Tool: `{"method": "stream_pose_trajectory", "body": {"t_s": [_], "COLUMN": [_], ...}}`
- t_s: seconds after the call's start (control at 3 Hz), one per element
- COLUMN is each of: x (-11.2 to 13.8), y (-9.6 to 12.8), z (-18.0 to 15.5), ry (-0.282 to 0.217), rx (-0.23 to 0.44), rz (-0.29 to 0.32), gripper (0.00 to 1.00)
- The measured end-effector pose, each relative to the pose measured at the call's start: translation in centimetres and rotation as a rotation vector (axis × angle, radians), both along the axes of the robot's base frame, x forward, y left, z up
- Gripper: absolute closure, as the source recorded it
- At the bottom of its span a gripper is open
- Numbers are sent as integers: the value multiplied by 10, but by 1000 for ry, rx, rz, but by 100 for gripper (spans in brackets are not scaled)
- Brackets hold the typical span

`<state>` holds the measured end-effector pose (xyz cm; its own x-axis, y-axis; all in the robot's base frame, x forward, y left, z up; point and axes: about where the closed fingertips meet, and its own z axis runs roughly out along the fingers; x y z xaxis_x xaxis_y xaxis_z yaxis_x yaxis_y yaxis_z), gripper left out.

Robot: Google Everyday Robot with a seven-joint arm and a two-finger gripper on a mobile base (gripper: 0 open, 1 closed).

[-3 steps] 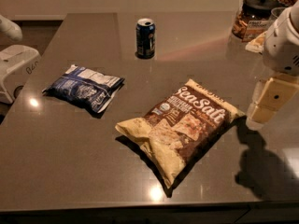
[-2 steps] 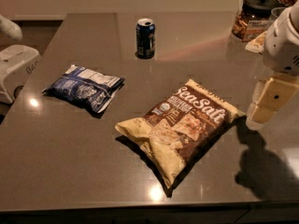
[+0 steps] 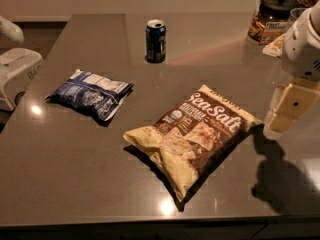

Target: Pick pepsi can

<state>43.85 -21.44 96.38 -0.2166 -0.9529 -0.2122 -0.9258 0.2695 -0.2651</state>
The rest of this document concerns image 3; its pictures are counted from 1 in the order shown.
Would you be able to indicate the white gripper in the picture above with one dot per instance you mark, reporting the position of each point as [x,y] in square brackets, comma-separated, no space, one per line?
[300,52]

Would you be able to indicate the blue white snack bag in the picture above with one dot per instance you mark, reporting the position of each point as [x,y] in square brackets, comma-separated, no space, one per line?
[92,94]

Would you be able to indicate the sea salt chips bag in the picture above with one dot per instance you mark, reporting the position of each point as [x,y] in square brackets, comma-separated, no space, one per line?
[191,137]

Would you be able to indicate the white rounded robot part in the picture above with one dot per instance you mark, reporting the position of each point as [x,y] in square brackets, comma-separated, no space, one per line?
[11,31]

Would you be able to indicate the blue pepsi can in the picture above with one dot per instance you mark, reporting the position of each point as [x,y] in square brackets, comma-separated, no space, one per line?
[155,41]

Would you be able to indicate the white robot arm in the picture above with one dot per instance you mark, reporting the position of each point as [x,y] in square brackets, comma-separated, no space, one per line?
[300,58]

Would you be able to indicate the glass jar black lid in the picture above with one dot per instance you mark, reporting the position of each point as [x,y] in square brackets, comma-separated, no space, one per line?
[271,20]

